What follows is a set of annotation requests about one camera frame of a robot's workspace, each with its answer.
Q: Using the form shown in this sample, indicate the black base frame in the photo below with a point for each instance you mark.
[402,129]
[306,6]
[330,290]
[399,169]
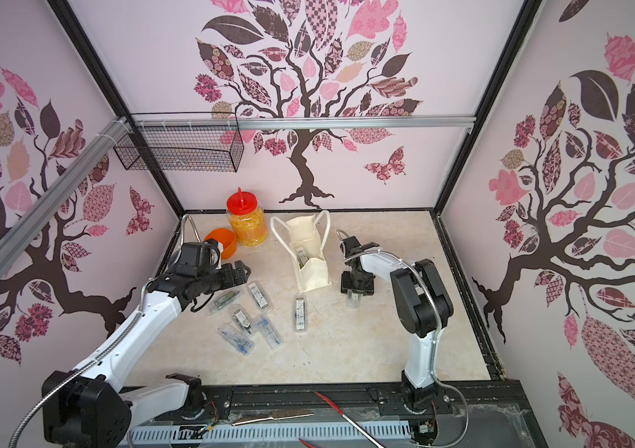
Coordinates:
[476,413]

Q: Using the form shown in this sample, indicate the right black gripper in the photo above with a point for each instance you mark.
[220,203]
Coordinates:
[356,286]

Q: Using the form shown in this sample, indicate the clear compass case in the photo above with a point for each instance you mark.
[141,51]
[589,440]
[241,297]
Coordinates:
[303,256]
[353,300]

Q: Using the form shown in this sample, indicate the diagonal aluminium rail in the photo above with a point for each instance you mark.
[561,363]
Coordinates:
[19,237]

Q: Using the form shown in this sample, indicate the green label compass case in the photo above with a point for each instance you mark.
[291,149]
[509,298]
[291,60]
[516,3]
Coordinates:
[224,300]

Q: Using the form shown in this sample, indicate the orange plastic cup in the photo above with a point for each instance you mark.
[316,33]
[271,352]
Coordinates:
[227,239]

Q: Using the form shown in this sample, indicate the red lid corn flake jar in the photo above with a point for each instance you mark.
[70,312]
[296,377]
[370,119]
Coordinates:
[247,218]

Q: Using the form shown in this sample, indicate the cream canvas tote bag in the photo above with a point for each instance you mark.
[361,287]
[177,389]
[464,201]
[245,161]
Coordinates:
[305,239]

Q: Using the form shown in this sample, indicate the blue label compass case lower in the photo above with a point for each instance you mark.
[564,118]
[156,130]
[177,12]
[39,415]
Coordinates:
[235,339]

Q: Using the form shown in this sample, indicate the white slotted cable duct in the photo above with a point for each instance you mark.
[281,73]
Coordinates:
[199,435]

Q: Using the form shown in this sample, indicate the gold label compass case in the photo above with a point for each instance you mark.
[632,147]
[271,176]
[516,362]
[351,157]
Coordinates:
[243,321]

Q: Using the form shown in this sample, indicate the blue label compass case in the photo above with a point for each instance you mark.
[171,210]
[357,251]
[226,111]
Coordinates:
[267,329]
[235,339]

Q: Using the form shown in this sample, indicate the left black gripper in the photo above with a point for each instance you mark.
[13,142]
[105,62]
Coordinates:
[231,280]

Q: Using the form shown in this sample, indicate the black wire mesh basket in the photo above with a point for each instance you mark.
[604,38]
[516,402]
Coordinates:
[204,142]

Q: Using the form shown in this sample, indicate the horizontal aluminium rail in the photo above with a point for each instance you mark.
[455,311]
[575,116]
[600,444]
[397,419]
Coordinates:
[259,124]

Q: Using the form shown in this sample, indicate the right flexible metal conduit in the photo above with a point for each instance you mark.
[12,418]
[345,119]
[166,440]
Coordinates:
[435,313]

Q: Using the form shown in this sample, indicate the red handled tool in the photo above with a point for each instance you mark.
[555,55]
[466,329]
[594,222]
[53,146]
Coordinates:
[363,432]

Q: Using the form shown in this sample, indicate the blue label compass case right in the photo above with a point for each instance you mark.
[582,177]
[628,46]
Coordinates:
[267,329]

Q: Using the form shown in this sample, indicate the barcode label compass case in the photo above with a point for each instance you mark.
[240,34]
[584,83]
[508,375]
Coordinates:
[260,297]

